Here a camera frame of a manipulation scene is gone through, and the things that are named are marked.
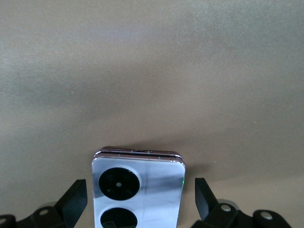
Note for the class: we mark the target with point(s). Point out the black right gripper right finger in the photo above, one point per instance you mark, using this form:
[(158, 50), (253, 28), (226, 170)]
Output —
[(213, 204)]

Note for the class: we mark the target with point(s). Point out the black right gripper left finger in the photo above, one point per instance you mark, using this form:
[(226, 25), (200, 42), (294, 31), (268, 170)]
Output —
[(69, 202)]

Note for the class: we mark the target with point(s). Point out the lilac folding phone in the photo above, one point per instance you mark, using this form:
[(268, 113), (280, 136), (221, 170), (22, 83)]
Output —
[(152, 190)]

